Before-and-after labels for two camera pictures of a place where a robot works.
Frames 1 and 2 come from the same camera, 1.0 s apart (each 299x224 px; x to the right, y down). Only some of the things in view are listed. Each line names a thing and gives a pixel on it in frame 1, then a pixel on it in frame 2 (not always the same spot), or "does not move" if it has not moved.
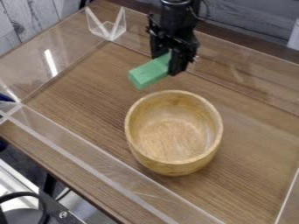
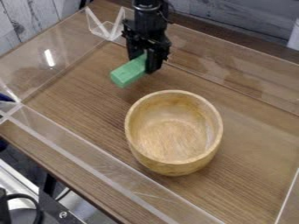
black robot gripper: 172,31 to 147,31
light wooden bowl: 172,130 does not move
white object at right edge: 293,40 does not move
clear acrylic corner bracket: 107,30 does not move
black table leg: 50,184 does not move
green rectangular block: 149,71 to 129,71
